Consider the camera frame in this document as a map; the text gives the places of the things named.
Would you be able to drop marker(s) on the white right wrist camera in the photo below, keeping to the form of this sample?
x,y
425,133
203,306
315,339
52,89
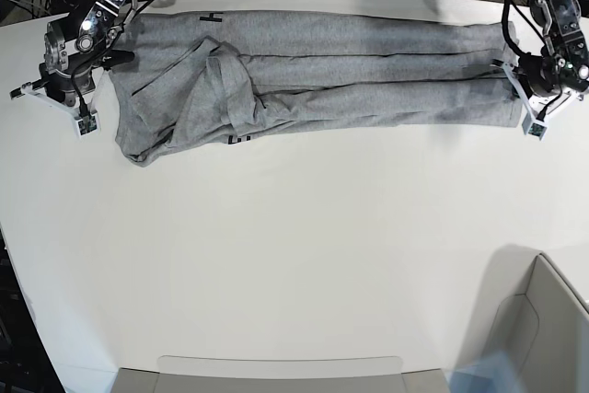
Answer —
x,y
87,125

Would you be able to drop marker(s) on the beige storage bin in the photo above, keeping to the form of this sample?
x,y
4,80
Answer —
x,y
545,329

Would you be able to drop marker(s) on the grey T-shirt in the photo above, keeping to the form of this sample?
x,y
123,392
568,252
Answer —
x,y
233,77

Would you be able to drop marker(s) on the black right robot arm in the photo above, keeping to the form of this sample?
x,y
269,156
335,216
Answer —
x,y
75,46

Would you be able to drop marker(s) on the blue translucent object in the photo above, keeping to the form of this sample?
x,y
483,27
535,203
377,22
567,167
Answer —
x,y
497,372

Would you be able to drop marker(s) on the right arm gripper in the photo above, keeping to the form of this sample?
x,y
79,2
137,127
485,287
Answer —
x,y
64,90

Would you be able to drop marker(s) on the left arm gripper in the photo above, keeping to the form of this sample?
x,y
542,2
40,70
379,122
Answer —
x,y
543,95

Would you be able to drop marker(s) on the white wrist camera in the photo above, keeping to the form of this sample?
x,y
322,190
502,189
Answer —
x,y
87,125
534,127

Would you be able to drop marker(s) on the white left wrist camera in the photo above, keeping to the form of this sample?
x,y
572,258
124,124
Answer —
x,y
534,127

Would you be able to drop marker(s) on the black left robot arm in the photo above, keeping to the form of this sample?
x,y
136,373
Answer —
x,y
565,50

